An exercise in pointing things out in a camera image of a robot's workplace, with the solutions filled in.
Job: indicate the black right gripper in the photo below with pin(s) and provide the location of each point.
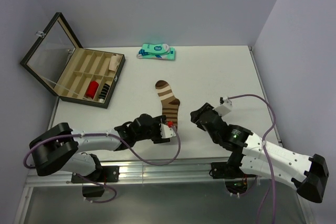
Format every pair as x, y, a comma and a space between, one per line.
194, 114

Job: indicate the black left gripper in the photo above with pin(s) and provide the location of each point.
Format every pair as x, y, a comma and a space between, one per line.
157, 120

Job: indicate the brown striped sock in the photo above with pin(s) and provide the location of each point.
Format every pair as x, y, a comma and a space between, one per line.
170, 104

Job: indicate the black white striped sock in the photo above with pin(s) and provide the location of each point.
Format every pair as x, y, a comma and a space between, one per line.
103, 93

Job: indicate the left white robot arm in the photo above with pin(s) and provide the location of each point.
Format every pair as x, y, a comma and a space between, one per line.
66, 149

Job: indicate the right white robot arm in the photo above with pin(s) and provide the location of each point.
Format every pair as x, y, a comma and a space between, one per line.
253, 156

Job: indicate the mint green folded socks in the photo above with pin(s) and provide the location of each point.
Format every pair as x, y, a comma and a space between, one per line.
159, 51

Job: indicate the red rolled sock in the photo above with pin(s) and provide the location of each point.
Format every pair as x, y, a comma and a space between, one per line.
92, 89

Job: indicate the beige rolled sock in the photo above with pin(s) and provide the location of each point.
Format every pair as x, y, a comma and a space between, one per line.
114, 62

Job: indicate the black compartment box with lid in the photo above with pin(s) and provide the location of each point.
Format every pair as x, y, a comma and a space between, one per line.
65, 68

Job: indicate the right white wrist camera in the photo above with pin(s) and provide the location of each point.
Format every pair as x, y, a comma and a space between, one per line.
225, 106

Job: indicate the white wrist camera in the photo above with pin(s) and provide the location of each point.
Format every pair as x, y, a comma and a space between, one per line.
225, 106
167, 130

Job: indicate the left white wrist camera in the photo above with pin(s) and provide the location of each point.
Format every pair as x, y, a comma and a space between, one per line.
167, 130

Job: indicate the aluminium mounting rail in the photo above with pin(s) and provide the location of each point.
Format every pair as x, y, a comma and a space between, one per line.
181, 192

